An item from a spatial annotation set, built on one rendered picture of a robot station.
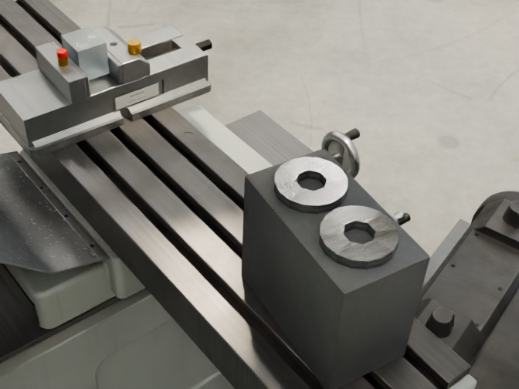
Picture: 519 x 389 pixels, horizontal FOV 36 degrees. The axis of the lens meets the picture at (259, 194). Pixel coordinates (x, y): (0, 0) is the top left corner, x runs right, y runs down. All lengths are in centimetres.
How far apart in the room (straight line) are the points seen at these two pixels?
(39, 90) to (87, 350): 44
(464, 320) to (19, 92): 87
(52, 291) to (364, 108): 193
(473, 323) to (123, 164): 69
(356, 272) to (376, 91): 225
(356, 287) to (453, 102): 228
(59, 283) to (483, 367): 76
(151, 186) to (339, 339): 46
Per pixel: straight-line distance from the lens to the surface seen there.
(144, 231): 119
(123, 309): 139
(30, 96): 136
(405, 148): 285
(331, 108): 299
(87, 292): 132
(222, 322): 107
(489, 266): 166
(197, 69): 143
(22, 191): 138
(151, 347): 152
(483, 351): 154
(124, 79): 135
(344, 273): 89
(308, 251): 91
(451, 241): 196
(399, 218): 184
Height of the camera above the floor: 175
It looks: 42 degrees down
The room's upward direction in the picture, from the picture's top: 3 degrees clockwise
